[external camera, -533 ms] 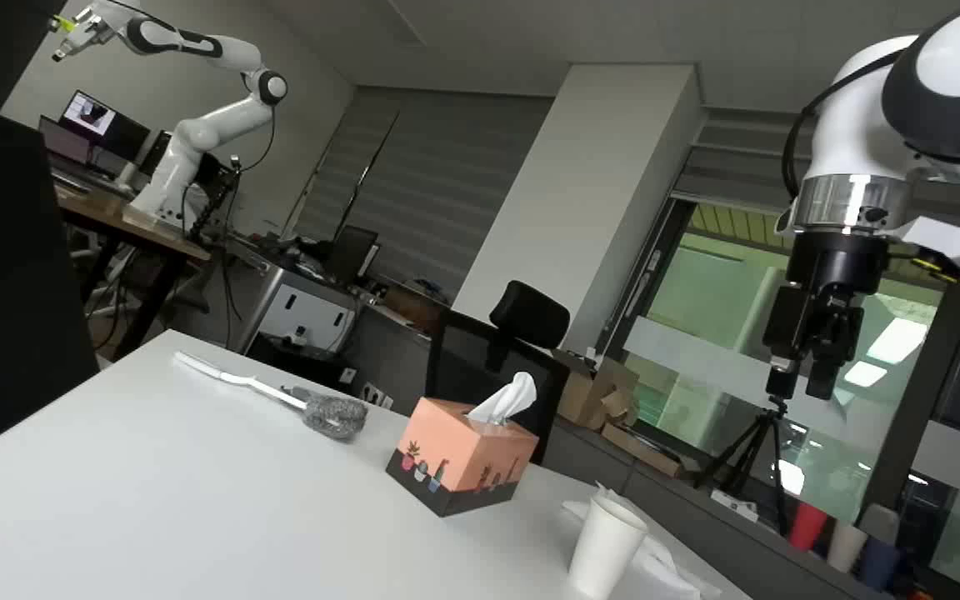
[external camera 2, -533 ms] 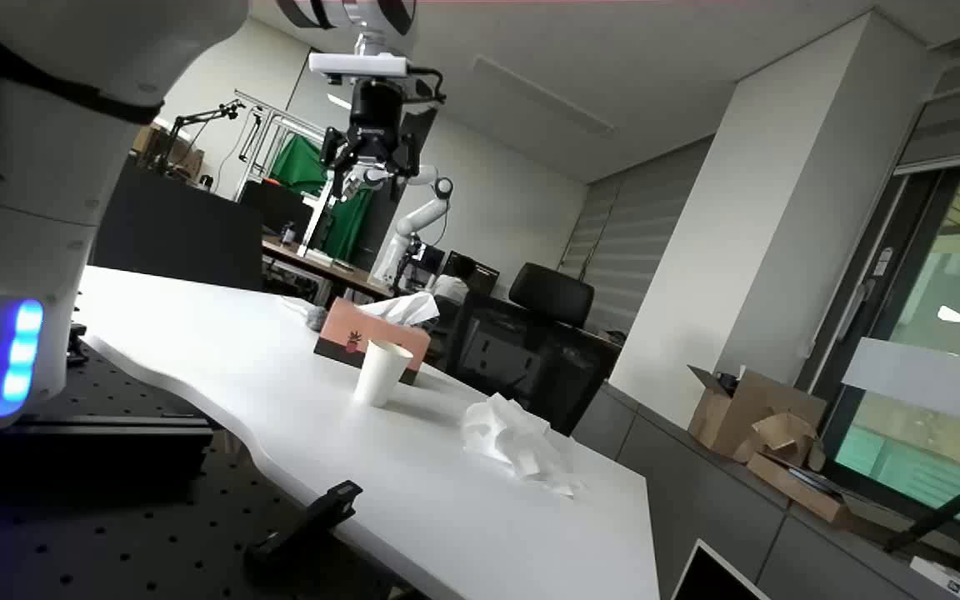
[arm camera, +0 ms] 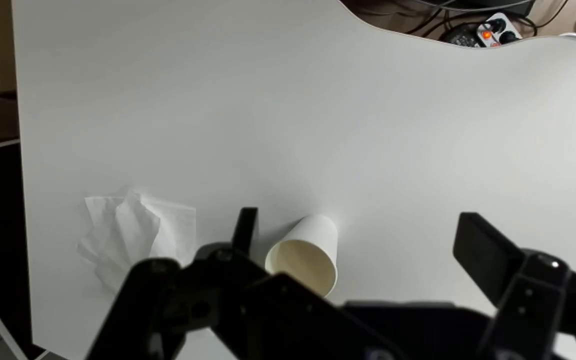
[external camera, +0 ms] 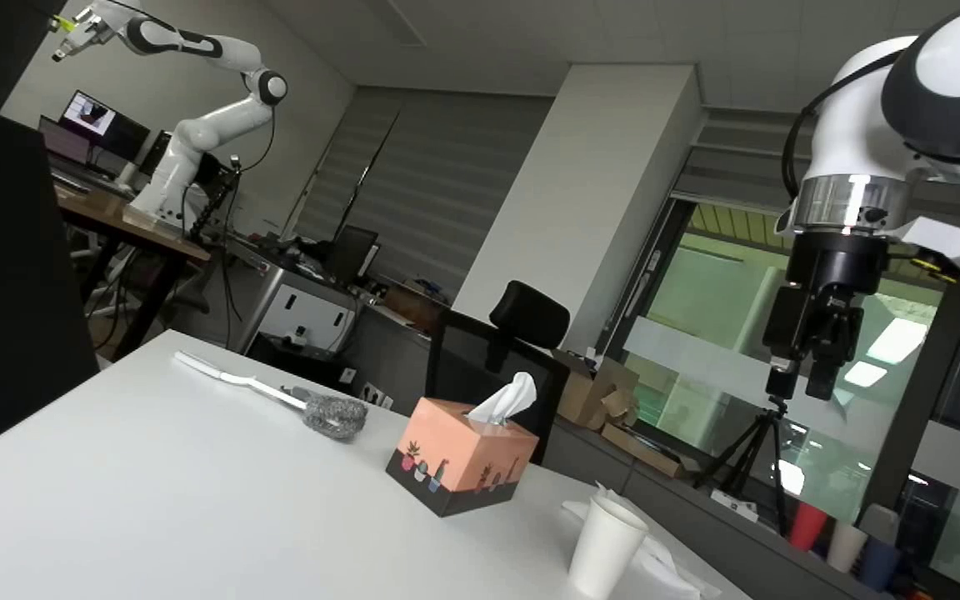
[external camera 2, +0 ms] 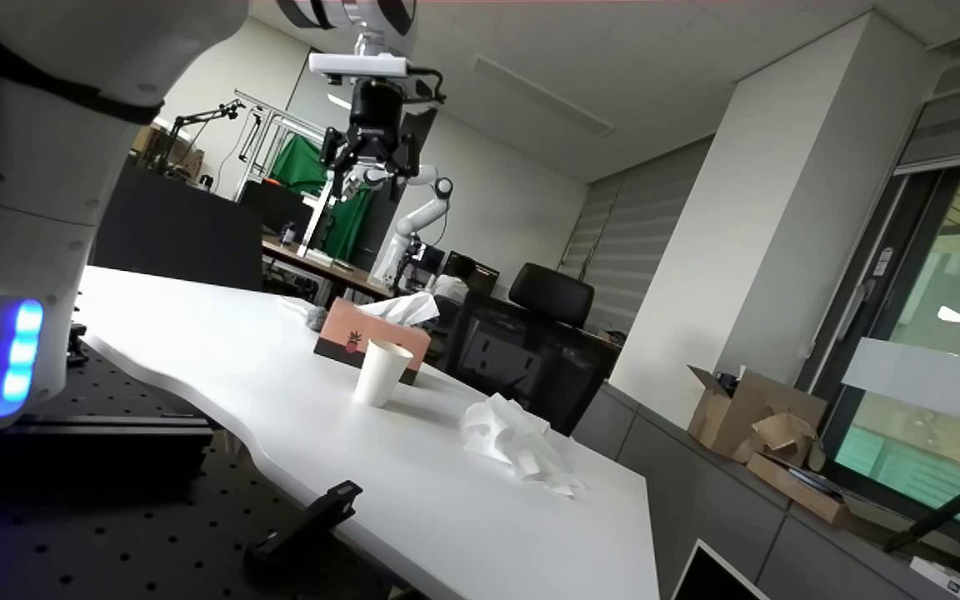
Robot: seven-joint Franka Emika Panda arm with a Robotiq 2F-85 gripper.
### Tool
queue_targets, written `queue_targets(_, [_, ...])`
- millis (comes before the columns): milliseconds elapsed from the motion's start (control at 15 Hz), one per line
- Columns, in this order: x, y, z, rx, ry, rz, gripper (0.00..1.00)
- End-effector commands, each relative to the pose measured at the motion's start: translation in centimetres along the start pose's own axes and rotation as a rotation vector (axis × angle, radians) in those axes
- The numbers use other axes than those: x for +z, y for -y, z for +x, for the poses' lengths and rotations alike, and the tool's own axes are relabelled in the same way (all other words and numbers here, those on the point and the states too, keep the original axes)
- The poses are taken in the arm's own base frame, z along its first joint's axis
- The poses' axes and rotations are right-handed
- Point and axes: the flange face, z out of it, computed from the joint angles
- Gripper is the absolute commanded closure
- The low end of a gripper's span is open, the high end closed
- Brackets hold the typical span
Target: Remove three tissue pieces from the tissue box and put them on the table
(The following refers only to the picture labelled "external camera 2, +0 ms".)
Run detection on brown boxes on cabinet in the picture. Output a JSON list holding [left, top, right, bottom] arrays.
[[128, 122, 208, 179]]

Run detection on gray low cabinet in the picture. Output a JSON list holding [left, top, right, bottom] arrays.
[[574, 381, 960, 600]]

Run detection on open cardboard box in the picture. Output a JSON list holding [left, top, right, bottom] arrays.
[[687, 362, 833, 469]]

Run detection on white tissue piece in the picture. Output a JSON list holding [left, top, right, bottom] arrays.
[[361, 291, 444, 329]]

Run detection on black office chair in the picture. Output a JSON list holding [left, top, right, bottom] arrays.
[[505, 258, 598, 329]]

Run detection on salmon tissue box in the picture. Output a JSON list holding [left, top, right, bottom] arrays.
[[309, 295, 438, 386]]

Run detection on black tripod leg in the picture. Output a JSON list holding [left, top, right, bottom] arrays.
[[879, 461, 960, 556]]

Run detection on flat cardboard piece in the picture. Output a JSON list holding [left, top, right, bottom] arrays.
[[743, 451, 857, 527]]

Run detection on black perforated breadboard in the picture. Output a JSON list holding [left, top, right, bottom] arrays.
[[0, 327, 415, 600]]

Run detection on white flat device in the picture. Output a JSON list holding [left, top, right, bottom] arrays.
[[905, 552, 960, 600]]

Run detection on crumpled white tissue pile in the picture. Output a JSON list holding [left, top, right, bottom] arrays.
[[455, 391, 584, 499]]

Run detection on green cloth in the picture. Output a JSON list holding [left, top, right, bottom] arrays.
[[270, 128, 375, 262]]

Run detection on wooden desk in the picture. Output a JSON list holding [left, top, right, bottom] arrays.
[[259, 234, 398, 309]]

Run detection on white paper cup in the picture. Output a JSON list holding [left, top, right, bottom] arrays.
[[349, 336, 415, 408]]

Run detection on black clamp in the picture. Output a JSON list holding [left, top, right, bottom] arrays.
[[244, 476, 367, 568]]

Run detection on white metal frame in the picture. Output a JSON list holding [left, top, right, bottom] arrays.
[[231, 86, 297, 168]]

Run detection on black screen with white frame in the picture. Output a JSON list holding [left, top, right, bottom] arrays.
[[670, 535, 773, 600]]

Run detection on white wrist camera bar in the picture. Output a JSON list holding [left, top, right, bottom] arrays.
[[308, 49, 410, 78]]

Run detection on black desk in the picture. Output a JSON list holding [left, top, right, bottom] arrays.
[[434, 292, 627, 438]]

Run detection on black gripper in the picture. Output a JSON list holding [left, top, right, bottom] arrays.
[[324, 77, 407, 191]]

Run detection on black cabinet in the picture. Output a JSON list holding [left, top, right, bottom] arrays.
[[88, 152, 300, 292]]

